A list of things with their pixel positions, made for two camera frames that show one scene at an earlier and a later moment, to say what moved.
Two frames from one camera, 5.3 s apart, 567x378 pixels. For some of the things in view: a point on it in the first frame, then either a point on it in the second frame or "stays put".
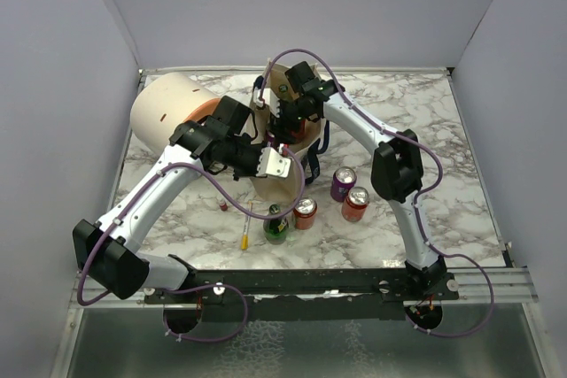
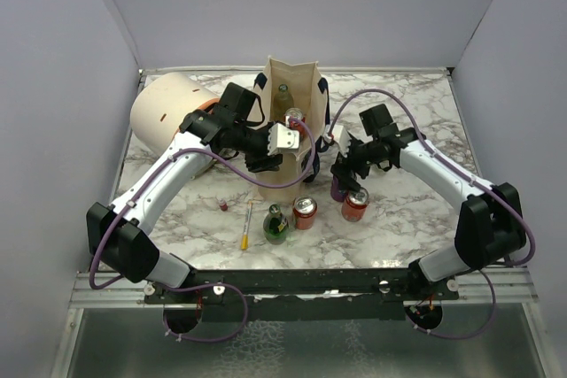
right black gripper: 277,126 -> 343,165
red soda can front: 305,212 stays put
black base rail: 307,294 stays put
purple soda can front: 343,180 stays put
